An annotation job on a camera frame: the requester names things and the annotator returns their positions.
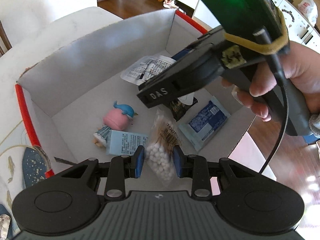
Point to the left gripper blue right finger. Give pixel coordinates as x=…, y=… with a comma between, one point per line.
x=178, y=158

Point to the wooden dining chair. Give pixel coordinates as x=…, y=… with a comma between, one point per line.
x=4, y=38

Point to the pink blue toy figure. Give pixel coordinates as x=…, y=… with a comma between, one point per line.
x=118, y=119

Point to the blue wet wipe packet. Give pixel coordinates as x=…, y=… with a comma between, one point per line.
x=200, y=129

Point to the red cardboard shoe box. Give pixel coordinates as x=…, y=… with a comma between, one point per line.
x=69, y=91

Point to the silver foil bag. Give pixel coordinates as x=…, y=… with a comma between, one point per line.
x=5, y=221

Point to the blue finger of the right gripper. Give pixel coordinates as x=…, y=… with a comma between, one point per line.
x=213, y=36

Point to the dark gold candy wrapper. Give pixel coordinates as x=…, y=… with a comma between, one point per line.
x=179, y=109

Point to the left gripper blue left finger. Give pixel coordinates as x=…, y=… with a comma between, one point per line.
x=138, y=161

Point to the cotton swab bag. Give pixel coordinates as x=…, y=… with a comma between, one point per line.
x=162, y=139

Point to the white printed sachet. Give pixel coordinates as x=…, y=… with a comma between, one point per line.
x=146, y=68

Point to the light blue small carton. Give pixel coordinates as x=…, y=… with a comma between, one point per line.
x=124, y=143

